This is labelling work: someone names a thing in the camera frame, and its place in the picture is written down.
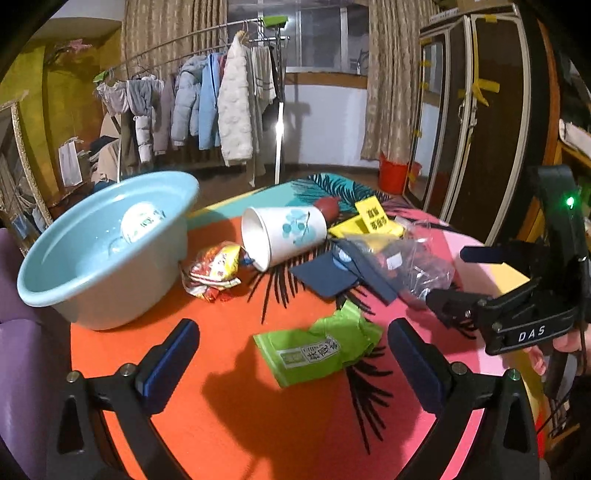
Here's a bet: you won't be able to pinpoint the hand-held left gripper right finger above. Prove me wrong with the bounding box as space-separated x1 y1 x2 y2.
388 318 541 480

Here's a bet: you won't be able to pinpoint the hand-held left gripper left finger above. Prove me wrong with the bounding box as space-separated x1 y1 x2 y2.
46 318 200 480

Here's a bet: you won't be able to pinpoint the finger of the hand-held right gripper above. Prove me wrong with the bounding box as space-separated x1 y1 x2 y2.
426 287 488 341
460 244 550 281

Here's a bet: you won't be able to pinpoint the clear plastic bag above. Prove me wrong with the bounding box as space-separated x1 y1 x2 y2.
369 220 455 308

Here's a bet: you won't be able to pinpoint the green packet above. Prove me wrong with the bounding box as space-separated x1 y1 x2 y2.
253 300 384 388

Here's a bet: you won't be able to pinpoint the red yellow snack packet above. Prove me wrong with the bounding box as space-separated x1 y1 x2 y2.
180 241 243 303

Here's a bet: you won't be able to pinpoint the light blue plastic basin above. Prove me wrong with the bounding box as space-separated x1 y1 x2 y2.
17 171 200 330

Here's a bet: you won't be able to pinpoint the navy blue packet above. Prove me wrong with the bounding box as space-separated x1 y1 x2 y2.
290 237 400 303

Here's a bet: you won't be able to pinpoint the white paper cup blue print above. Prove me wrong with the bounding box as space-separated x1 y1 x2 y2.
241 205 328 272

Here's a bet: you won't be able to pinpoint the person's right hand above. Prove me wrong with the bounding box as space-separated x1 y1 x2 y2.
524 328 591 377

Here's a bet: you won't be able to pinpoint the colourful leaf print tablecloth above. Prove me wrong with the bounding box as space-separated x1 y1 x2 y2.
69 173 541 480

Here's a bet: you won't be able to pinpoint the red plastic bucket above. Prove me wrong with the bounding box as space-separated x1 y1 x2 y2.
379 154 409 195

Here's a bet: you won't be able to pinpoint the dark brown wardrobe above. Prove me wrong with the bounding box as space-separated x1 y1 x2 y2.
406 9 561 241

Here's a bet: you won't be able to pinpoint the small white printed tub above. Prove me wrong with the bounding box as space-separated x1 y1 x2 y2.
121 202 166 244

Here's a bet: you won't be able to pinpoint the purple sofa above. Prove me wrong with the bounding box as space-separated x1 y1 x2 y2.
0 226 75 462

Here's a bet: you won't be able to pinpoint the beige patterned curtain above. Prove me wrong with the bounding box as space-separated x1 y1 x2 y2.
121 0 229 88
360 0 441 162

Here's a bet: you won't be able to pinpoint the pile of folded clothes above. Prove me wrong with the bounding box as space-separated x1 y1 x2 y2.
90 136 123 185

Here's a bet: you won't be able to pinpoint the white paper bag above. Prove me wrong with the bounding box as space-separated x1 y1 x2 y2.
59 138 84 188

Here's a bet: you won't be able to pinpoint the metal clothes rack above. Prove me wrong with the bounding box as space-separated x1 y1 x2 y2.
95 21 291 185

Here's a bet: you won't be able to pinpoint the mauve coat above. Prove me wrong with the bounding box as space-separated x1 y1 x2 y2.
152 76 178 155

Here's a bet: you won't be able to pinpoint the beige round board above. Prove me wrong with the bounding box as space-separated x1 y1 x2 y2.
99 113 122 139

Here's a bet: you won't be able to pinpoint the cardboard boxes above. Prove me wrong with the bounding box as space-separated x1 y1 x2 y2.
457 0 522 12

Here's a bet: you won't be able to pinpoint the grey snow pants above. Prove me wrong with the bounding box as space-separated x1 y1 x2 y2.
127 76 164 162

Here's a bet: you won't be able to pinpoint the gold framed mirror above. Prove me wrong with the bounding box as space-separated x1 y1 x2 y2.
0 102 54 257

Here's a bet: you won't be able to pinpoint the light blue jacket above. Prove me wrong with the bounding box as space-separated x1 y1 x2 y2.
198 53 222 151

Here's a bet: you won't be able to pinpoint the white fleece coat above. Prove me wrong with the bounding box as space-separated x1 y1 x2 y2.
217 32 254 167

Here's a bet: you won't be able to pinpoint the grey-blue puffer jacket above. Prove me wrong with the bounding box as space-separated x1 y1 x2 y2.
171 55 208 146

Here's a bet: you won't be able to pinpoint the pale lilac top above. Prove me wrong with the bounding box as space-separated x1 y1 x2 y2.
95 80 130 116

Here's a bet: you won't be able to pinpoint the window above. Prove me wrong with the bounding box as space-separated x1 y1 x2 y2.
228 0 370 77

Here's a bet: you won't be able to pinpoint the beige striped garment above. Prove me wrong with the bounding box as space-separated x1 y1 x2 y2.
252 46 278 116

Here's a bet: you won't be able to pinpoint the pink artificial flowers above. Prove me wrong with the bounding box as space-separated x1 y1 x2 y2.
46 39 95 65

